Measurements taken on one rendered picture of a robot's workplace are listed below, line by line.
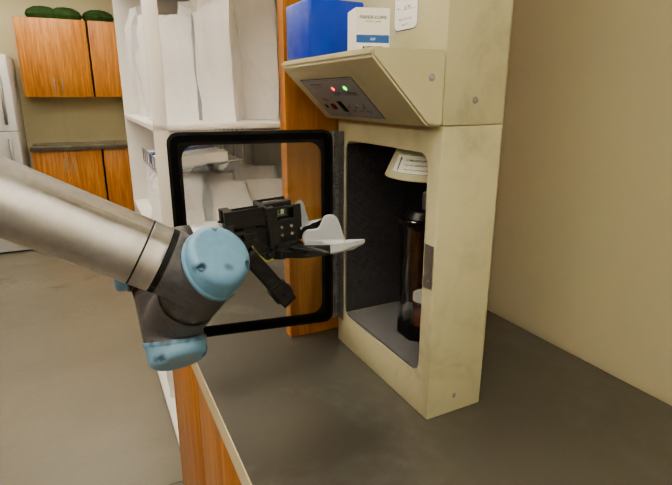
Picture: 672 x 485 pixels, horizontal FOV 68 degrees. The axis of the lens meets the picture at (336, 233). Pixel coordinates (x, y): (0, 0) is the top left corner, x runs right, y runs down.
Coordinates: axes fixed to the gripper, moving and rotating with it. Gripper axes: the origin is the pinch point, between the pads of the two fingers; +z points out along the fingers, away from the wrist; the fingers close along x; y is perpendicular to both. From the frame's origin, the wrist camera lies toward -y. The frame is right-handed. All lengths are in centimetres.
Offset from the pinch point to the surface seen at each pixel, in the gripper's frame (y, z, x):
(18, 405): -117, -87, 189
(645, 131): 13, 52, -16
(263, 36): 43, 32, 124
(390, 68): 25.3, 0.8, -14.3
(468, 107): 19.6, 13.6, -14.3
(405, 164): 10.4, 11.1, -2.1
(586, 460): -30.7, 21.4, -32.0
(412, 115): 19.1, 5.2, -12.7
